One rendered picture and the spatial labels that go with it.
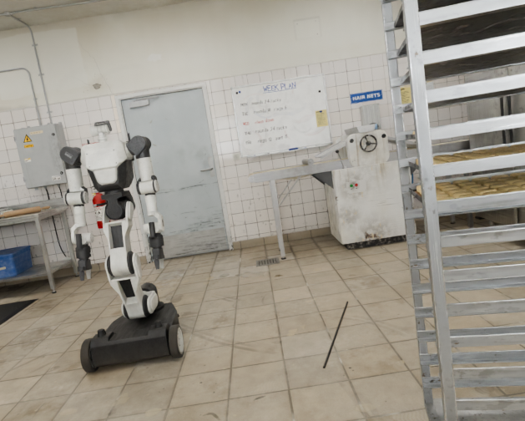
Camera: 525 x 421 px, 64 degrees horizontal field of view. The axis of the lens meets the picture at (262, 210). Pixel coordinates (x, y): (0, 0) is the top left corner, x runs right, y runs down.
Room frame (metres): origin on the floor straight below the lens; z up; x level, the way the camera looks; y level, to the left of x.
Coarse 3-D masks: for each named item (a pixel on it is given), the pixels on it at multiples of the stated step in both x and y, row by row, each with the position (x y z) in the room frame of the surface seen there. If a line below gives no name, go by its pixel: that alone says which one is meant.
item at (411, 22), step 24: (408, 0) 1.01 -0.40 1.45; (408, 24) 1.01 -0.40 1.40; (408, 48) 1.01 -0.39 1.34; (432, 168) 1.00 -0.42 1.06; (432, 192) 1.00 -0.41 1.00; (432, 216) 1.01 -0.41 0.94; (432, 240) 1.01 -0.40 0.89; (432, 264) 1.01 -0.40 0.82; (432, 288) 1.01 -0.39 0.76; (456, 408) 1.00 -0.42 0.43
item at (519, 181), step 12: (456, 180) 1.37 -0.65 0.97; (468, 180) 1.34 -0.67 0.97; (480, 180) 1.29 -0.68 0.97; (492, 180) 1.26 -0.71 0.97; (504, 180) 1.23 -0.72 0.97; (516, 180) 1.19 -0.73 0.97; (420, 192) 1.32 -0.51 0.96; (444, 192) 1.19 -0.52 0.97; (456, 192) 1.14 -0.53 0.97; (468, 192) 1.11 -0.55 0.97; (480, 192) 1.10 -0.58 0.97; (492, 192) 1.05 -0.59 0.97; (504, 192) 1.09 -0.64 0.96
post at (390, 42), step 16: (384, 16) 1.45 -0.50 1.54; (384, 32) 1.46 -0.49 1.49; (400, 96) 1.44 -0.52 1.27; (400, 128) 1.45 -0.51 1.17; (400, 144) 1.45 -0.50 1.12; (400, 176) 1.46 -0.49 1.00; (416, 256) 1.44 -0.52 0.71; (416, 272) 1.44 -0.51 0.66; (416, 304) 1.45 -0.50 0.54; (416, 320) 1.45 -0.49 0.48; (416, 336) 1.47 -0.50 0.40; (432, 400) 1.44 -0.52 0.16
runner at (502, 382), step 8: (424, 384) 1.44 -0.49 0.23; (432, 384) 1.43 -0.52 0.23; (440, 384) 1.43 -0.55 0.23; (456, 384) 1.41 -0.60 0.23; (464, 384) 1.40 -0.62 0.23; (472, 384) 1.40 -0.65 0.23; (480, 384) 1.39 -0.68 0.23; (488, 384) 1.38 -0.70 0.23; (496, 384) 1.38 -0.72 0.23; (504, 384) 1.37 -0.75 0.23; (512, 384) 1.36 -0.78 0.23; (520, 384) 1.35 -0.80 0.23
